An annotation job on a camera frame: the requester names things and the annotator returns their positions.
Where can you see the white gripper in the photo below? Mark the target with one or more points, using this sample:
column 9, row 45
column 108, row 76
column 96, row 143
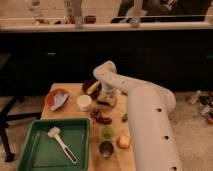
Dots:
column 108, row 90

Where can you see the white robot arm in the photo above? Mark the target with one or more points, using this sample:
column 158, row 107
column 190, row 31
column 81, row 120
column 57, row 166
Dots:
column 148, row 107

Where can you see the yellow banana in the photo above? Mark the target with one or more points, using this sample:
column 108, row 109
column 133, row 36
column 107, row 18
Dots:
column 93, row 87

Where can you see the dark brown bowl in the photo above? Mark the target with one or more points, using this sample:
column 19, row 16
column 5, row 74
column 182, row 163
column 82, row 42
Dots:
column 86, row 88

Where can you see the white cup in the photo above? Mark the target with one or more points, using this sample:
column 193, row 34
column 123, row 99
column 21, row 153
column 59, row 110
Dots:
column 84, row 102

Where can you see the dark red grapes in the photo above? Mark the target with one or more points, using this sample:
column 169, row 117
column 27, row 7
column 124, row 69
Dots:
column 99, row 118

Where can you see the small green vegetable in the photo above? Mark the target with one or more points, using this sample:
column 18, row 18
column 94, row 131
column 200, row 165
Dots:
column 124, row 118

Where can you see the green plastic cup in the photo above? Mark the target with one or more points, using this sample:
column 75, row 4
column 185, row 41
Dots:
column 107, row 133

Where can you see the white cloth in bowl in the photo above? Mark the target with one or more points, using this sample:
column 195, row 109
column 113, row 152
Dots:
column 59, row 99

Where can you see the orange bowl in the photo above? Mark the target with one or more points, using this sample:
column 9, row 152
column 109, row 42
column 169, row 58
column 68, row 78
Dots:
column 49, row 97

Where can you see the metal cup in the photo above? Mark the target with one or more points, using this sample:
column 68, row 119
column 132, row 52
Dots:
column 106, row 149

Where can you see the white dish brush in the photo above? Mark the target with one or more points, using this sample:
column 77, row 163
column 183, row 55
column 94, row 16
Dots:
column 54, row 132

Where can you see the red bowl on counter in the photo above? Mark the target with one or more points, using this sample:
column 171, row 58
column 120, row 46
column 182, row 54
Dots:
column 90, row 19

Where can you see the green plastic tray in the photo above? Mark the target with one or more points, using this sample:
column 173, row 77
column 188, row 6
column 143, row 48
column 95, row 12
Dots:
column 42, row 153

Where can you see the black chair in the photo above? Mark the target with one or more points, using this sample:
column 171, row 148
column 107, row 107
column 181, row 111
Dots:
column 4, row 113

